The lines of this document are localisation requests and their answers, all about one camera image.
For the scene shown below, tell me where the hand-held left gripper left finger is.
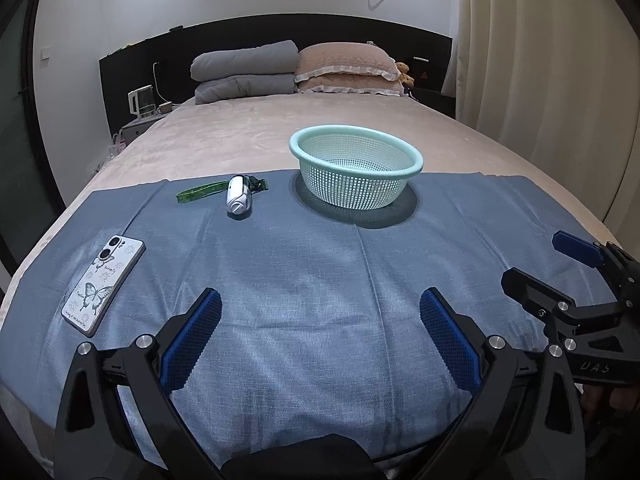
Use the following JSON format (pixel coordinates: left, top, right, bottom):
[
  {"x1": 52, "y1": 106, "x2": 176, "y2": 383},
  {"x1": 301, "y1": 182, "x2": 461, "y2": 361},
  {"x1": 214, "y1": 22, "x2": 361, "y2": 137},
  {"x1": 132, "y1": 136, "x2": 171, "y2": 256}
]
[{"x1": 54, "y1": 287, "x2": 224, "y2": 480}]

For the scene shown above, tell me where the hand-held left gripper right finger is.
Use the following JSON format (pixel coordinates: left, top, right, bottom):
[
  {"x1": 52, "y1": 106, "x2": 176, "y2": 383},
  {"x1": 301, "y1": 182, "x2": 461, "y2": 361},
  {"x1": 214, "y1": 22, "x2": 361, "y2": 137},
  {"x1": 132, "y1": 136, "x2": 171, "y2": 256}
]
[{"x1": 419, "y1": 287, "x2": 586, "y2": 480}]

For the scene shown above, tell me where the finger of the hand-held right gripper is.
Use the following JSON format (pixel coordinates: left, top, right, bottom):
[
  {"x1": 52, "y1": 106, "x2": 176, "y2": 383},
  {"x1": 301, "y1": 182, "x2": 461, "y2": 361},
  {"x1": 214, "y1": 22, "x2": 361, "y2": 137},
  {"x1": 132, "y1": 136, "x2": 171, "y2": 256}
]
[
  {"x1": 552, "y1": 230, "x2": 640, "y2": 307},
  {"x1": 501, "y1": 267, "x2": 581, "y2": 333}
]

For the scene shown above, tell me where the mint green plastic basket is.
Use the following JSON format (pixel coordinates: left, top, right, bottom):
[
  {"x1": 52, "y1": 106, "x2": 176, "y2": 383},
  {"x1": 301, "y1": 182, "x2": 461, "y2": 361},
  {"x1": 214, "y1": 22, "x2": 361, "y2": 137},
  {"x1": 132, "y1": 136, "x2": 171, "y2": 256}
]
[{"x1": 289, "y1": 125, "x2": 425, "y2": 211}]

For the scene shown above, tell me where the person's right hand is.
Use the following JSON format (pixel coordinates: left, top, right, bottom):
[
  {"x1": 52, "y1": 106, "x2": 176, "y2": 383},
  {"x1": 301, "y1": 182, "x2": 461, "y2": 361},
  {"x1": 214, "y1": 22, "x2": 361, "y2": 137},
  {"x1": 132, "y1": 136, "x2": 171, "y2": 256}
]
[{"x1": 580, "y1": 385, "x2": 640, "y2": 453}]

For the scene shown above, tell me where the butterfly print phone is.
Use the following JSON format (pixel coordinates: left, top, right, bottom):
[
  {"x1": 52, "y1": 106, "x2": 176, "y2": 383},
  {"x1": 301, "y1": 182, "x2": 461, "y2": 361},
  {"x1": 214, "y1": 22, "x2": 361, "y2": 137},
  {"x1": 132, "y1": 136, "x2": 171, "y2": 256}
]
[{"x1": 61, "y1": 235, "x2": 147, "y2": 338}]

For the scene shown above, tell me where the blue cloth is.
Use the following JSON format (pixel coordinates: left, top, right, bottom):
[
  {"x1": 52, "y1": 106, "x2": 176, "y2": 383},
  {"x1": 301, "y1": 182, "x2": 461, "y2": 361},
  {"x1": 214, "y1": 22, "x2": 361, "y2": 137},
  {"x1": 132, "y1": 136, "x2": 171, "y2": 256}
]
[{"x1": 0, "y1": 172, "x2": 640, "y2": 467}]

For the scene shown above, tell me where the white handheld fan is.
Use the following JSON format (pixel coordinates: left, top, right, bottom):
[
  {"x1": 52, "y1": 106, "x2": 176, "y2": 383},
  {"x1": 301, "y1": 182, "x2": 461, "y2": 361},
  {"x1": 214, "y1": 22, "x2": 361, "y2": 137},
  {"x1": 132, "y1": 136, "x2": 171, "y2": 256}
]
[{"x1": 226, "y1": 174, "x2": 252, "y2": 218}]

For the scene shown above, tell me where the beige curtain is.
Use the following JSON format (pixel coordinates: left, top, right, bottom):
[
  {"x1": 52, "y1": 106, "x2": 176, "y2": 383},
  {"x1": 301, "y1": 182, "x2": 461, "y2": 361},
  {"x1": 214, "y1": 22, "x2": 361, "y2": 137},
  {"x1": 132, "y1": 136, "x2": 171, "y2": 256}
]
[{"x1": 447, "y1": 0, "x2": 640, "y2": 241}]

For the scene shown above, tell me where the black nightstand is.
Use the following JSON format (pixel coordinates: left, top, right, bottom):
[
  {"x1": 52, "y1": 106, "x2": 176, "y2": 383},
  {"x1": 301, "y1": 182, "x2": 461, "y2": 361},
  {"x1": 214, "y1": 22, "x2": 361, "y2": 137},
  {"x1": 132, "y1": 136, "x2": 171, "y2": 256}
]
[{"x1": 410, "y1": 86, "x2": 457, "y2": 121}]

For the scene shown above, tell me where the white nightstand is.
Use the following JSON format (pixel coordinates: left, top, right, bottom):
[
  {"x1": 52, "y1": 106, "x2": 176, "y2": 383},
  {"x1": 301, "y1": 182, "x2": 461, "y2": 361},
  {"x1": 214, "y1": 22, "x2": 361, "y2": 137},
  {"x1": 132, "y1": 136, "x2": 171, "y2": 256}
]
[{"x1": 120, "y1": 110, "x2": 173, "y2": 146}]

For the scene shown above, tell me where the white electric kettle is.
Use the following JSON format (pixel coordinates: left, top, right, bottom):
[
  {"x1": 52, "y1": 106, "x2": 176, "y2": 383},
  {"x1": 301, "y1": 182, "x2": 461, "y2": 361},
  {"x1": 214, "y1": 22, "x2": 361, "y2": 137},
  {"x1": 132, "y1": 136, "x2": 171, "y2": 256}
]
[{"x1": 128, "y1": 85, "x2": 156, "y2": 120}]

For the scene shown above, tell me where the grey folded quilt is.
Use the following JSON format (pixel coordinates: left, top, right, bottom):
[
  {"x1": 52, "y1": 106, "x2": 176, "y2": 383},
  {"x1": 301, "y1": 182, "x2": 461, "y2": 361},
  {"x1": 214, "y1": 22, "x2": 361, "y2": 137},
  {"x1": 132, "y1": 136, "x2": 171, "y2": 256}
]
[
  {"x1": 194, "y1": 74, "x2": 297, "y2": 106},
  {"x1": 191, "y1": 40, "x2": 300, "y2": 82}
]

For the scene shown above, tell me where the black headboard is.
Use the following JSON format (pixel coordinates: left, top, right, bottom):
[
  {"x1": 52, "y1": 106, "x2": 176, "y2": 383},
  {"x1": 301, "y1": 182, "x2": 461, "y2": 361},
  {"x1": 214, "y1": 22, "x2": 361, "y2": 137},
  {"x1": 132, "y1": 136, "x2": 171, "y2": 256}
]
[{"x1": 98, "y1": 12, "x2": 453, "y2": 146}]

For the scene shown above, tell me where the pink ruffled pillow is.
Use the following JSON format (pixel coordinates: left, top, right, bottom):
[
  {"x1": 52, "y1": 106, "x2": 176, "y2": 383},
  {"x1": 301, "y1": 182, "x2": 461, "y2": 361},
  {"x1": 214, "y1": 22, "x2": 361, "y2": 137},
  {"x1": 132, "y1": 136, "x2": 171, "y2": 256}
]
[
  {"x1": 295, "y1": 75, "x2": 403, "y2": 97},
  {"x1": 295, "y1": 42, "x2": 402, "y2": 83}
]

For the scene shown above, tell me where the green lanyard strap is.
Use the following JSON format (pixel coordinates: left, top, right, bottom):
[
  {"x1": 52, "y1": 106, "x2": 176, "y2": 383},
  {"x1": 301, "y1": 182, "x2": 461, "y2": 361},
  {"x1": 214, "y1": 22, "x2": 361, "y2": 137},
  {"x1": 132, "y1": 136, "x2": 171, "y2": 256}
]
[{"x1": 176, "y1": 176, "x2": 270, "y2": 205}]

